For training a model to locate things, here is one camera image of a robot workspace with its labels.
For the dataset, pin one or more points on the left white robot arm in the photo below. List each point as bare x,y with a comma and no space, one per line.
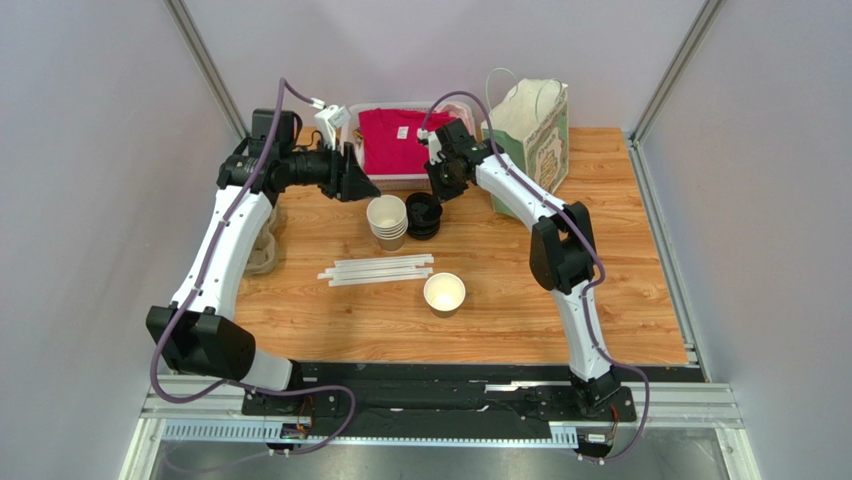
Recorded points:
196,332

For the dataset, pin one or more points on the brown pulp cup carrier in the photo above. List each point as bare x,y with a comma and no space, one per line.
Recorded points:
263,258

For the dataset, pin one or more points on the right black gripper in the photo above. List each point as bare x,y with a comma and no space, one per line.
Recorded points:
443,170

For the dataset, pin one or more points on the stack of paper cups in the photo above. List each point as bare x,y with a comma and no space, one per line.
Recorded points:
388,221

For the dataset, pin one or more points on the green paper gift bag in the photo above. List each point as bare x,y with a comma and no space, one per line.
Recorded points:
531,123

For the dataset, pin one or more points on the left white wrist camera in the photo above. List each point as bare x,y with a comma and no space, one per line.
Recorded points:
328,121

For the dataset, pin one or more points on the red folded shirt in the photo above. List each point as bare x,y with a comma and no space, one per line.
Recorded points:
390,142

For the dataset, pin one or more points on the stack of black lids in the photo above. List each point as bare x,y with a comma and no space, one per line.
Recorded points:
424,213

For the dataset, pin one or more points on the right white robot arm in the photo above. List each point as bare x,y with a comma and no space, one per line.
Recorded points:
562,255

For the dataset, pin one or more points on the aluminium frame rail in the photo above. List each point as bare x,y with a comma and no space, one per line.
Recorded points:
218,417

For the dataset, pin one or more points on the pink cloth in basket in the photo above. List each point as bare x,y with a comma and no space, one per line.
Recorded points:
461,111

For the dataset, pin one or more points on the single paper cup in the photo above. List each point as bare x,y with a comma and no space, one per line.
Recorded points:
444,294

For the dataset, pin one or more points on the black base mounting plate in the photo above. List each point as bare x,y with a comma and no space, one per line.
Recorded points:
446,401

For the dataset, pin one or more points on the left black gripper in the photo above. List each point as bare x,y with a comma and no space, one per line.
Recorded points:
347,181

